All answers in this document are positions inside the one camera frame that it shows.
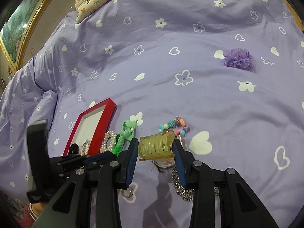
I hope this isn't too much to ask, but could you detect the gold framed painting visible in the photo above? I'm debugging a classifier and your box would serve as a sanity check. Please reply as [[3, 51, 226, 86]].
[[1, 0, 51, 71]]

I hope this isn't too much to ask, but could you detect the purple floral duvet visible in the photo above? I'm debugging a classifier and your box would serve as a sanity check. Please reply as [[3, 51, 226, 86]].
[[1, 0, 303, 227]]

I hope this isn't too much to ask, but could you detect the silver chain necklace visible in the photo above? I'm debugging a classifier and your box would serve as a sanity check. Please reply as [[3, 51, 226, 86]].
[[171, 166, 220, 202]]

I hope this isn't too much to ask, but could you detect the light green bow hair tie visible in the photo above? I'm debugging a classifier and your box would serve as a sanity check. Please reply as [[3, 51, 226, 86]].
[[120, 119, 138, 141]]

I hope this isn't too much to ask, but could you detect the gold ring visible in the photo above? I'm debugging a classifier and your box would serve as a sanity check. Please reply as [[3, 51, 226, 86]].
[[120, 187, 134, 199]]

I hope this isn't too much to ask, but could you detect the purple mesh scrunchie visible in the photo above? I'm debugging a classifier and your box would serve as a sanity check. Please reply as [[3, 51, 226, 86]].
[[223, 48, 256, 71]]

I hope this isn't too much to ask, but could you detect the rose gold wristwatch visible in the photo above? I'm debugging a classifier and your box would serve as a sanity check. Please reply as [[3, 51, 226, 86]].
[[151, 158, 175, 173]]

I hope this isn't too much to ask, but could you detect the red shallow tray box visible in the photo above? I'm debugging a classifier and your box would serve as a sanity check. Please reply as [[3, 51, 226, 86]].
[[63, 98, 116, 156]]

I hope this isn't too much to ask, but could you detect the colourful bead bracelet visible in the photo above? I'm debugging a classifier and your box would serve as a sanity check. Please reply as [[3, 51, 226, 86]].
[[158, 116, 190, 137]]

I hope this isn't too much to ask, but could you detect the yellow translucent claw clip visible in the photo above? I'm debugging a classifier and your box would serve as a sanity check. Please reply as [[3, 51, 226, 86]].
[[138, 130, 176, 161]]

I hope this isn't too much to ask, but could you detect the white pearl bracelet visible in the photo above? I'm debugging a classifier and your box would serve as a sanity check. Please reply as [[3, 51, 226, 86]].
[[99, 131, 118, 154]]

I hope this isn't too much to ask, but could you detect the left hand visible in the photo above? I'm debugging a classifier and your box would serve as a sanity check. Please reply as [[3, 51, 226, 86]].
[[29, 202, 47, 220]]

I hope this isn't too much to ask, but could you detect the black velvet scrunchie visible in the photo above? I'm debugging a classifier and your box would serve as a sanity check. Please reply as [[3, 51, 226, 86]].
[[68, 143, 79, 155]]

